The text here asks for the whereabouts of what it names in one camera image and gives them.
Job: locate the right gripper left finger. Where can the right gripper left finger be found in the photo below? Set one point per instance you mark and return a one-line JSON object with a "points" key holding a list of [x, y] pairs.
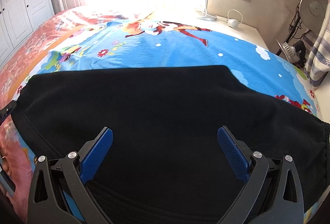
{"points": [[58, 193]]}

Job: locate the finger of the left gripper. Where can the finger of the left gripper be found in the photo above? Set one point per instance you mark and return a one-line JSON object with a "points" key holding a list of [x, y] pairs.
{"points": [[7, 110]]}

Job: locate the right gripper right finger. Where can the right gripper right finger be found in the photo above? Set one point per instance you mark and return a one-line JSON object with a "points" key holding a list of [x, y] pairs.
{"points": [[272, 192]]}

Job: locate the black pants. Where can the black pants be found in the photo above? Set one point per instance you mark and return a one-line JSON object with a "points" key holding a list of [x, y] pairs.
{"points": [[165, 164]]}

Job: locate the pink floral bedspread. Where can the pink floral bedspread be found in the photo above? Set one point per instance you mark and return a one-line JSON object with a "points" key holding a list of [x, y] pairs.
{"points": [[19, 160]]}

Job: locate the white wardrobe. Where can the white wardrobe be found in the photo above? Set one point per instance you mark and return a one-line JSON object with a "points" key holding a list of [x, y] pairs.
{"points": [[19, 19]]}

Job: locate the silver ribbed spotlight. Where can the silver ribbed spotlight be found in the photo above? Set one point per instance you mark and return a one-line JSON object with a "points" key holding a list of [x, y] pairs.
{"points": [[294, 54]]}

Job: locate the striped nautical cloth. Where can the striped nautical cloth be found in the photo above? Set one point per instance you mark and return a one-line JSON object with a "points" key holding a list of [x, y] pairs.
{"points": [[317, 53]]}

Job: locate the blue cartoon bed sheet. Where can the blue cartoon bed sheet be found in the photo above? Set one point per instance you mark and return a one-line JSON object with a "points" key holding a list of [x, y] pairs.
{"points": [[171, 45]]}

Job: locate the white bedside table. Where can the white bedside table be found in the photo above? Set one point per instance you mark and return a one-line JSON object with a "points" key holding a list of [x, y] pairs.
{"points": [[241, 32]]}

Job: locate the round silver lamp head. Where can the round silver lamp head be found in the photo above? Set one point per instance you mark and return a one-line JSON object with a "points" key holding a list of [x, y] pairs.
{"points": [[312, 13]]}

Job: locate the white charger with cable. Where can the white charger with cable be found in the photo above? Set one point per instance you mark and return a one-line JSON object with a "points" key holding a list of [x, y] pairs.
{"points": [[231, 22]]}

